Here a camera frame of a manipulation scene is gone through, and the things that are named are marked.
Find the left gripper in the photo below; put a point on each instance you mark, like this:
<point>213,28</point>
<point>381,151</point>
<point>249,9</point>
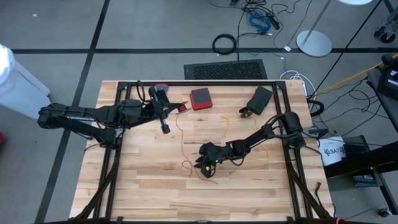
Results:
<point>157,109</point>

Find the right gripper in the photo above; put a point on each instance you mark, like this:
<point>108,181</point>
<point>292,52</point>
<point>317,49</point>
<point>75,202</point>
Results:
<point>213,152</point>

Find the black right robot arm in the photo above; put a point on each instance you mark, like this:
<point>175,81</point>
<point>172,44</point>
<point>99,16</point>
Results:
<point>258,137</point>

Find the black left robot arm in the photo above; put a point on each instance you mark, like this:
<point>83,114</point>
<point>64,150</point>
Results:
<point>77,116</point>

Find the black glove red cuff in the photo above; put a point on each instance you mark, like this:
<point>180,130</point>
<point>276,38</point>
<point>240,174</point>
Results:
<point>161,87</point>

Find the red box black lid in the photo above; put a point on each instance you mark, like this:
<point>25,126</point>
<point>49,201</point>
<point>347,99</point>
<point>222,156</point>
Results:
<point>201,98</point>

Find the black floor vent grille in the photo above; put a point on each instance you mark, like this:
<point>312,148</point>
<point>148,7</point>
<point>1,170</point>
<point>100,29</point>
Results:
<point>227,70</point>

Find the black zip pouch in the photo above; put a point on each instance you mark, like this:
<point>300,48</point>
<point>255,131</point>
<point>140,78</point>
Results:
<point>259,100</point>

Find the small white plug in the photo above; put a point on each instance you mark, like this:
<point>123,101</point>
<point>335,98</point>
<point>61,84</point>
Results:
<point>287,48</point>

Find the red clamp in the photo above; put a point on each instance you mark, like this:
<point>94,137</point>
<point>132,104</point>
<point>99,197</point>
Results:
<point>339,220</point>

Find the grey round floor stand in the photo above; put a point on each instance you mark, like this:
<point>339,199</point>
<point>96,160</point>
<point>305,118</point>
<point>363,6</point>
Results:
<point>314,43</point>

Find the white cylindrical container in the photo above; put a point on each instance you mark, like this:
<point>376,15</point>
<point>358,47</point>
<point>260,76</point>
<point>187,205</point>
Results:
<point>18,93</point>

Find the black low shelf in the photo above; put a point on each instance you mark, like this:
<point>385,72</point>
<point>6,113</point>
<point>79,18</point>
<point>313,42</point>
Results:
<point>357,161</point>

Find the blue box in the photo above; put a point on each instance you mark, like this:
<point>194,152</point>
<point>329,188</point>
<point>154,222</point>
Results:
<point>363,180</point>

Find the black caster wheel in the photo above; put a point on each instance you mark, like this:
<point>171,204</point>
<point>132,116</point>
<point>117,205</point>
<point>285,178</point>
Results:
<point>385,212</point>

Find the black equipment cart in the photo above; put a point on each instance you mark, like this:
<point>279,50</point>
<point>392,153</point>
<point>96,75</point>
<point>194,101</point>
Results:
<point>388,84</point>

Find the white disc black pole stand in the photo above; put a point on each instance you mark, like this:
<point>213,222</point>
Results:
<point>354,1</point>

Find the grey wheeled cart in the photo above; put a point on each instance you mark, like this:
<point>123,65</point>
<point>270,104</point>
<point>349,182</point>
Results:
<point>387,34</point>

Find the black metal table frame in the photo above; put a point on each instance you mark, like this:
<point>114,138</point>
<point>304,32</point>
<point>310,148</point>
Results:
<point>202,83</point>

